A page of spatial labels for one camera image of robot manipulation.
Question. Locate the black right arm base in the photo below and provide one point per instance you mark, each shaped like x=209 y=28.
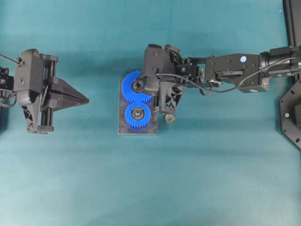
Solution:
x=290 y=114

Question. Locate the black vertical post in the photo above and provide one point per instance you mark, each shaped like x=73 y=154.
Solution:
x=292 y=11

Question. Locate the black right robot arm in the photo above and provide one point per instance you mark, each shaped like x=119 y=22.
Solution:
x=220 y=74

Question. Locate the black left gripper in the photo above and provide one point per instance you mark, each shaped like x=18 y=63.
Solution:
x=56 y=94

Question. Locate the near blue plastic gear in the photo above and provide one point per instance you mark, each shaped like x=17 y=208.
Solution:
x=137 y=122

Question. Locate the blue plastic gear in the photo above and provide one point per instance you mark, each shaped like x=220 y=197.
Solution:
x=127 y=91
x=137 y=122

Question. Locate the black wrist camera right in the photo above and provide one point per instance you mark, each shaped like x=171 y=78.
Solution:
x=155 y=68

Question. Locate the silver metal nut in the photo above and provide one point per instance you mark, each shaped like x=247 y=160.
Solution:
x=169 y=118

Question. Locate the grey metal base plate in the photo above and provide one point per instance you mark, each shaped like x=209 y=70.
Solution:
x=124 y=129

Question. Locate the far blue plastic gear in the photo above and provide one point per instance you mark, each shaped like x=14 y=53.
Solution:
x=127 y=91

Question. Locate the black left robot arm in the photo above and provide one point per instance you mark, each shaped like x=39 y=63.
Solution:
x=6 y=88

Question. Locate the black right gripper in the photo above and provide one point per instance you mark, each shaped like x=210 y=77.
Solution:
x=172 y=86

